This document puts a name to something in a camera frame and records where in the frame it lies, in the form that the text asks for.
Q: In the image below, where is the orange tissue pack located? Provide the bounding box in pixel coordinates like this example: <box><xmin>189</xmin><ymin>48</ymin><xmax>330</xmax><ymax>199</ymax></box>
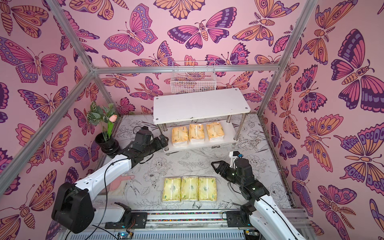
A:
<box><xmin>171</xmin><ymin>126</ymin><xmax>189</xmax><ymax>147</ymax></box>
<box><xmin>206</xmin><ymin>122</ymin><xmax>225</xmax><ymax>141</ymax></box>
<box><xmin>189</xmin><ymin>124</ymin><xmax>205</xmax><ymax>143</ymax></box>

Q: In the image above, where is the green tissue pack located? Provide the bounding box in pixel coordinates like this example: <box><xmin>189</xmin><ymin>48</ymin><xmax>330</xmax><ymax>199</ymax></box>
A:
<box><xmin>162</xmin><ymin>177</ymin><xmax>181</xmax><ymax>202</ymax></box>
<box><xmin>181</xmin><ymin>176</ymin><xmax>199</xmax><ymax>201</ymax></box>
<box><xmin>198</xmin><ymin>177</ymin><xmax>218</xmax><ymax>202</ymax></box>

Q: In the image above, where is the white two-tier shelf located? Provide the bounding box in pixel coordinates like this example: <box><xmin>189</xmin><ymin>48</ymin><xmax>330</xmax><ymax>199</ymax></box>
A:
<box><xmin>153</xmin><ymin>88</ymin><xmax>251</xmax><ymax>155</ymax></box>

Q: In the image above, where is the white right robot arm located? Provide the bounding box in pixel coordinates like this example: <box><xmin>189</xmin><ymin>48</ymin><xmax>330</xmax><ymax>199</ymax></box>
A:
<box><xmin>211</xmin><ymin>158</ymin><xmax>305</xmax><ymax>240</ymax></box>

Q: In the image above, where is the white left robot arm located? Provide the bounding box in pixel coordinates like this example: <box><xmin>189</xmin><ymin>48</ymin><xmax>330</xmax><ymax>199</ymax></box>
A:
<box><xmin>52</xmin><ymin>127</ymin><xmax>169</xmax><ymax>234</ymax></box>

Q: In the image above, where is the artificial tulip plant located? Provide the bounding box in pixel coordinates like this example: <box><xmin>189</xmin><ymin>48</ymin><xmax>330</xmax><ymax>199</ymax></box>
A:
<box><xmin>87</xmin><ymin>101</ymin><xmax>118</xmax><ymax>142</ymax></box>

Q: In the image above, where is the pink dustpan brush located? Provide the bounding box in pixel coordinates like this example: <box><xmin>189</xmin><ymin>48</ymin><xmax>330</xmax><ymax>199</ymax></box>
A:
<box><xmin>109</xmin><ymin>175</ymin><xmax>135</xmax><ymax>192</ymax></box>

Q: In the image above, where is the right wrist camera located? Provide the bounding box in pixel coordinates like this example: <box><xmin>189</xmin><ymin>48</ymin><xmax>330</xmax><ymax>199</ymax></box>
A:
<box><xmin>229</xmin><ymin>151</ymin><xmax>243</xmax><ymax>161</ymax></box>

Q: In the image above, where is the white wire basket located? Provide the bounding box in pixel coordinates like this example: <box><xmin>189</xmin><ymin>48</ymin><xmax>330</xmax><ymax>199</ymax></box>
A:
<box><xmin>169</xmin><ymin>60</ymin><xmax>217</xmax><ymax>94</ymax></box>

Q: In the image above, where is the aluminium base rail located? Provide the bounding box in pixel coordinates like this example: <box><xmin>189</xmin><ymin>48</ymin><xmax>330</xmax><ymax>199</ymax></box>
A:
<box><xmin>57</xmin><ymin>209</ymin><xmax>270</xmax><ymax>240</ymax></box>

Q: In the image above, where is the aluminium frame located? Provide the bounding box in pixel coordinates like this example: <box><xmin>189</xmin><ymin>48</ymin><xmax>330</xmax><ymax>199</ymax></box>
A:
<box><xmin>1</xmin><ymin>1</ymin><xmax>318</xmax><ymax>194</ymax></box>

